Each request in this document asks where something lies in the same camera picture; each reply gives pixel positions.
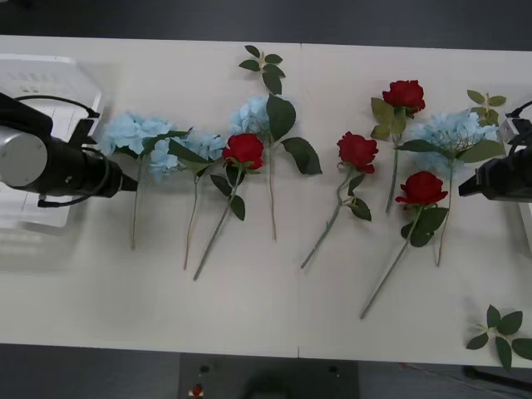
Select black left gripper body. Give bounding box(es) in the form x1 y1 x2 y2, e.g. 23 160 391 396
81 146 123 200

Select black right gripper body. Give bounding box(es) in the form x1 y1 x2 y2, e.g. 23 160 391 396
476 146 532 204

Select red rose long stem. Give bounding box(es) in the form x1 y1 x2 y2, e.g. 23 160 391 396
359 170 451 321

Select red rose bent stem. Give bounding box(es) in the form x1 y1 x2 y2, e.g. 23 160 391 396
300 131 380 270

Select dark robot base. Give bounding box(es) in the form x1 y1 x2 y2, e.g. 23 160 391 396
178 352 359 399

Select pale blue artificial flower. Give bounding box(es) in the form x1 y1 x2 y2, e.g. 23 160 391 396
98 109 193 251
147 131 226 271

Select loose pale green leaf twig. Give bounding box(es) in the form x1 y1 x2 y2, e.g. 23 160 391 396
465 88 508 127

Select red rose pale green leaves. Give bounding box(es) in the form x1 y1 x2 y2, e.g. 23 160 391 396
370 79 426 214

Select shallow white plastic box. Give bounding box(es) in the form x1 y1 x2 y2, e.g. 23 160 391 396
0 53 104 234

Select red rose straight stem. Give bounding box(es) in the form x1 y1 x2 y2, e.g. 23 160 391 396
193 132 266 282

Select loose dark green leaf twig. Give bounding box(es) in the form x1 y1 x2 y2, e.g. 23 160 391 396
238 44 288 96
465 303 532 373

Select pale blue flower large leaves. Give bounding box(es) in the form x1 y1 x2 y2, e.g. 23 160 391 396
227 93 324 241

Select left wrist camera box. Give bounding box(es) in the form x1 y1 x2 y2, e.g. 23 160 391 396
73 116 101 146

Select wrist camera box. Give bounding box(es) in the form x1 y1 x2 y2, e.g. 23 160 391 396
73 116 101 146
497 116 532 145

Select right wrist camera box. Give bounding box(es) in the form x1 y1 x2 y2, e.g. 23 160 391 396
497 116 532 145

